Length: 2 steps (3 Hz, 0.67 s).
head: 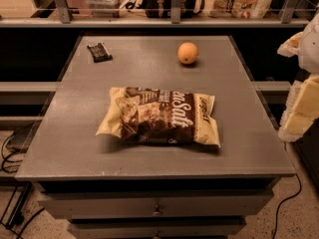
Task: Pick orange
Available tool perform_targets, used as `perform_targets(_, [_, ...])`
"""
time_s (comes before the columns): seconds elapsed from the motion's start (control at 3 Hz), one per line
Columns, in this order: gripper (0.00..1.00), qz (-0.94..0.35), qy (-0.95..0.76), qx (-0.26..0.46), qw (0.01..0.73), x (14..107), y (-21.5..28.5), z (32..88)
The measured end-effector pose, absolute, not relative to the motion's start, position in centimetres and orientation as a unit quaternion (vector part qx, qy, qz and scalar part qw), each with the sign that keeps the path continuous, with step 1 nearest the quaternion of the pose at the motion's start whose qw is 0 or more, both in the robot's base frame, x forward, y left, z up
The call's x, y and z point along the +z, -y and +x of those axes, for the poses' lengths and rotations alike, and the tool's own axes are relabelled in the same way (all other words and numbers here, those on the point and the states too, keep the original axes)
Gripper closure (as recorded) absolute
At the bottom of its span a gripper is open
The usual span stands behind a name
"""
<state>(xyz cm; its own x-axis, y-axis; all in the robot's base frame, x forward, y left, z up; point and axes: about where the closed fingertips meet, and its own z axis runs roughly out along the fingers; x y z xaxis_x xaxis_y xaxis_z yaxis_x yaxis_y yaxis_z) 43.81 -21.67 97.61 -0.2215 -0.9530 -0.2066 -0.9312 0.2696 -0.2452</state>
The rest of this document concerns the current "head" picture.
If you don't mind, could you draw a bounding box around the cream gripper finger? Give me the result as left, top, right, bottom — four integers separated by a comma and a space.
278, 76, 319, 142
277, 32, 302, 58

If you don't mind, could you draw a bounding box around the orange fruit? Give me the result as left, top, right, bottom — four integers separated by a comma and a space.
177, 42, 198, 65

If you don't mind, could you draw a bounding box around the printed snack bag on shelf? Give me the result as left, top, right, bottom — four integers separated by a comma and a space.
209, 0, 272, 19

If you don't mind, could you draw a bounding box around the sea salt chips bag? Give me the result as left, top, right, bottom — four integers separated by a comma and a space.
98, 87, 220, 145

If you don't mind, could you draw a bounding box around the dark chocolate bar wrapper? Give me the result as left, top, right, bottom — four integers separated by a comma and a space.
87, 43, 113, 63

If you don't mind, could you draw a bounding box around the grey cabinet with drawers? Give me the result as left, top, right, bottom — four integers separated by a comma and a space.
17, 36, 294, 239

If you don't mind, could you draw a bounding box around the black floor cable right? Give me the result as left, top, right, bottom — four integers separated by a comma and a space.
270, 173, 303, 239

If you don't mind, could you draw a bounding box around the metal shelf rail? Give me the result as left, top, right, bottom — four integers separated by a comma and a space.
0, 0, 318, 28

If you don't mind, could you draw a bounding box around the black cables left floor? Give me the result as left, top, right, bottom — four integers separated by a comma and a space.
0, 121, 45, 239

